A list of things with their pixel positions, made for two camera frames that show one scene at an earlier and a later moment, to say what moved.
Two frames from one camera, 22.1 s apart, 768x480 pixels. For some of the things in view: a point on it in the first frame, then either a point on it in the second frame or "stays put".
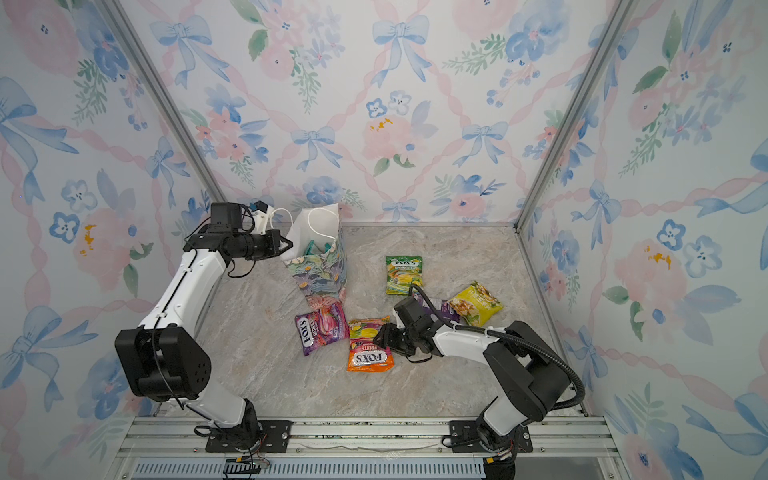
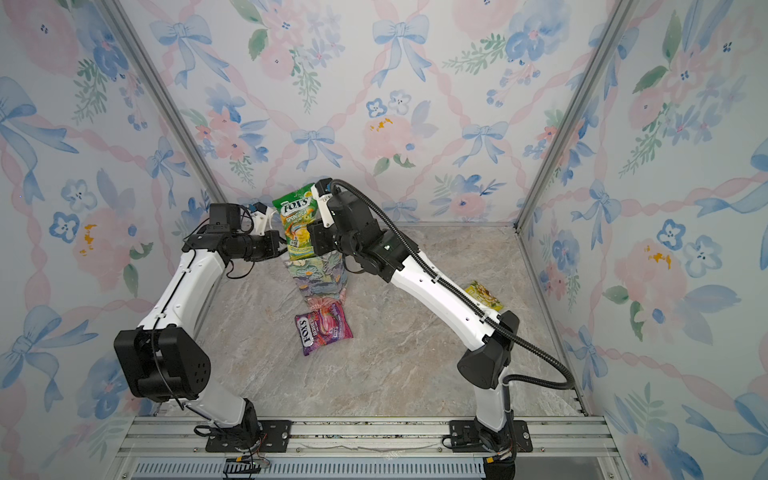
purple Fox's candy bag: x=322 y=326 stays put
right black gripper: x=387 y=333 -> x=318 y=236
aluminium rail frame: x=172 y=448 stays put
